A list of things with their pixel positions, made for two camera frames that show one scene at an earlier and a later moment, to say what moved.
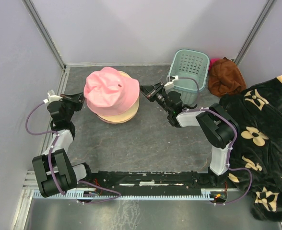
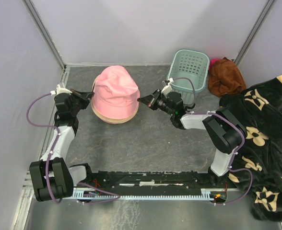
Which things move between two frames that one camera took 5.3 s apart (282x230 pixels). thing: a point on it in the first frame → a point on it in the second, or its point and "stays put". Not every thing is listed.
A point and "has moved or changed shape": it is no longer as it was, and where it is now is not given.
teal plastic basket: x=191 y=67 stays put
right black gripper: x=151 y=91 → x=150 y=100
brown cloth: x=225 y=78 stays put
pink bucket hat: x=108 y=93 has moved or changed shape
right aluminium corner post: x=253 y=31 stays put
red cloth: x=212 y=60 stays put
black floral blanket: x=264 y=158 stays put
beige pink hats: x=113 y=95 has moved or changed shape
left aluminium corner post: x=36 y=17 stays put
